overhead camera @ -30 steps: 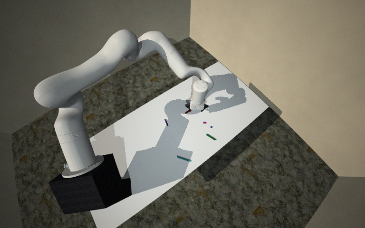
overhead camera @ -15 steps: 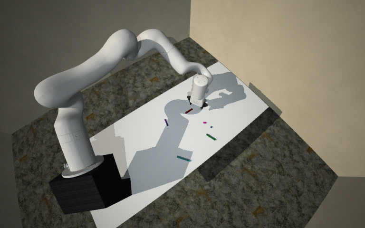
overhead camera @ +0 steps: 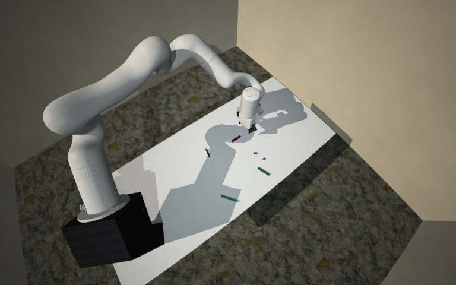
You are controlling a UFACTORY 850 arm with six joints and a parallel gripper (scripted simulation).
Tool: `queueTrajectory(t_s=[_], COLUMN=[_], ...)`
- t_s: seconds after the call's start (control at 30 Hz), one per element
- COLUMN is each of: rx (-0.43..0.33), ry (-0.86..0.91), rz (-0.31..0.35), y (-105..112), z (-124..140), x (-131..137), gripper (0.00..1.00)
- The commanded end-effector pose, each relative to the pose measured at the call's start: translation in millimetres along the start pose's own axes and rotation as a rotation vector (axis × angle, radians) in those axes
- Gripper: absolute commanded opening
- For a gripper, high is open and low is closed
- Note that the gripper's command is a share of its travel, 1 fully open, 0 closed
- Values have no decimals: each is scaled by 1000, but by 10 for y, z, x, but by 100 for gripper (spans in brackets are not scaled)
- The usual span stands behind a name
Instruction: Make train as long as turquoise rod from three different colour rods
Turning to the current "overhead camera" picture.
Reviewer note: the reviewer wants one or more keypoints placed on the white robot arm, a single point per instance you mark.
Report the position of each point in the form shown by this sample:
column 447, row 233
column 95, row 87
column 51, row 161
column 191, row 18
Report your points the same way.
column 78, row 113

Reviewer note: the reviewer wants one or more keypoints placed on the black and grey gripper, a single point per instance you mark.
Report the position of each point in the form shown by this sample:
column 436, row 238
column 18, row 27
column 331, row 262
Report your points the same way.
column 248, row 123

